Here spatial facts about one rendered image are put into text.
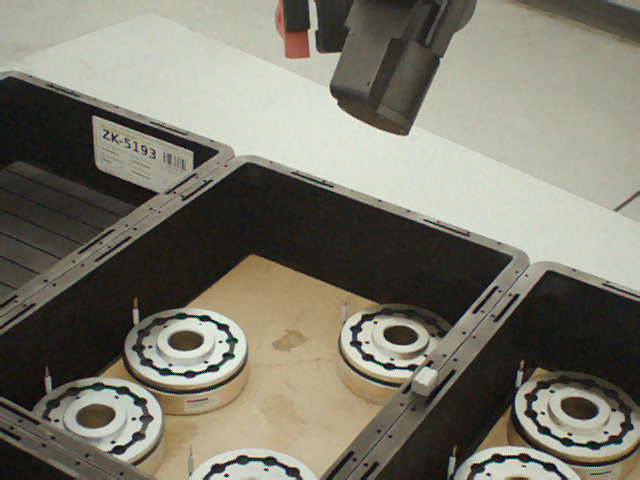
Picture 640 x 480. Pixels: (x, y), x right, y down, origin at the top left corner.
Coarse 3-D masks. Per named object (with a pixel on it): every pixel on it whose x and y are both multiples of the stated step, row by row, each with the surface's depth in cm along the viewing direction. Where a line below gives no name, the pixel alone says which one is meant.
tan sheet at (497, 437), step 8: (504, 416) 97; (496, 424) 96; (504, 424) 96; (496, 432) 95; (504, 432) 95; (488, 440) 94; (496, 440) 94; (504, 440) 95; (480, 448) 94; (488, 448) 94; (632, 472) 92
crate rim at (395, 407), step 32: (256, 160) 110; (192, 192) 105; (320, 192) 107; (352, 192) 106; (160, 224) 101; (416, 224) 103; (448, 224) 102; (96, 256) 96; (512, 256) 99; (64, 288) 92; (0, 320) 88; (480, 320) 91; (448, 352) 88; (0, 416) 80; (32, 416) 80; (384, 416) 81; (64, 448) 77; (96, 448) 77; (352, 448) 79
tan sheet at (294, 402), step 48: (240, 288) 110; (288, 288) 110; (336, 288) 111; (288, 336) 104; (336, 336) 105; (288, 384) 99; (336, 384) 99; (192, 432) 94; (240, 432) 94; (288, 432) 94; (336, 432) 94
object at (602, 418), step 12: (552, 396) 94; (564, 396) 94; (576, 396) 94; (588, 396) 94; (552, 408) 92; (600, 408) 93; (564, 420) 91; (576, 420) 91; (600, 420) 91; (588, 432) 91
